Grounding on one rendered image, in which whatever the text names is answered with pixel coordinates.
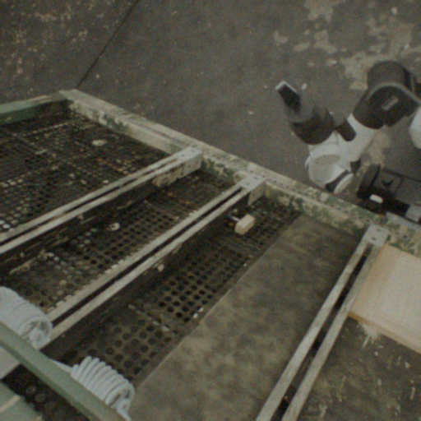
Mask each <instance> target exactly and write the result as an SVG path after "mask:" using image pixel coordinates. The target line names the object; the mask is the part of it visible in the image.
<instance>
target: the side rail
mask: <svg viewBox="0 0 421 421"><path fill-rule="evenodd" d="M67 100H68V98H67V97H64V96H61V95H58V94H53V95H46V96H41V97H37V98H32V99H25V100H20V101H16V102H12V103H8V104H0V126H1V125H4V123H7V124H8V123H11V122H15V121H18V120H22V119H26V118H32V117H36V116H40V115H43V114H46V113H53V112H57V111H60V110H64V109H68V106H67Z"/></svg>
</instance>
